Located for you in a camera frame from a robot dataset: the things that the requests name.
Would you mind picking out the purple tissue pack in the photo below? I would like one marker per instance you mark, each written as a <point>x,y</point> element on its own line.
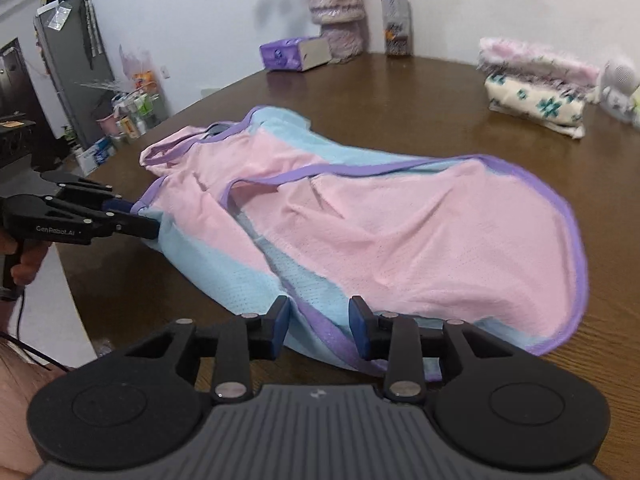
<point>285,54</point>

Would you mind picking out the blue white carton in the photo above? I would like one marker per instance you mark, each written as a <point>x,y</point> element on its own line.
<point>97,152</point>

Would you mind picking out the pink plastic bags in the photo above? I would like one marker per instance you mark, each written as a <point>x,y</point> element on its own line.
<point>140,67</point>

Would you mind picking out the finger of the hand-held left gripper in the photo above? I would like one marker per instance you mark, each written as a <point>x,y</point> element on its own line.
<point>117,206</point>
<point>142,227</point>

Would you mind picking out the person's left hand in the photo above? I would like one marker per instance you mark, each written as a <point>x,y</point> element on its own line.
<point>31,265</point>

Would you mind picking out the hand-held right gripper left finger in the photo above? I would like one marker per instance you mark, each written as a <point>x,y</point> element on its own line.
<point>280,327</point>

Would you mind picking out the tea bottle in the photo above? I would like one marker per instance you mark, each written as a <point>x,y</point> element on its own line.
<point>396,15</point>

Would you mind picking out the grey refrigerator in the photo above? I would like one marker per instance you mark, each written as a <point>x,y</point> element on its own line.
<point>70,70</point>

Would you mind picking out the white round speaker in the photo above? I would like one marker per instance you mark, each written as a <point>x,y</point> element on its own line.
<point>620,77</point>

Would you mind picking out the cream floral folded cloth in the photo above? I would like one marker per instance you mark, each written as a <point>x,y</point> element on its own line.
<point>530,102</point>

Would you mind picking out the pink blue mesh vest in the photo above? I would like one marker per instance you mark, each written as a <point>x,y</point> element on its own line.
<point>400,240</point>

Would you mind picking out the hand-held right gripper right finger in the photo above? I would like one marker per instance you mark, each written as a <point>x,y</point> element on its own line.
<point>359,327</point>

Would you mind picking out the pink floral folded cloth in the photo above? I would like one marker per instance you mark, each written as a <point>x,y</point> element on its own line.
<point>530,62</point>

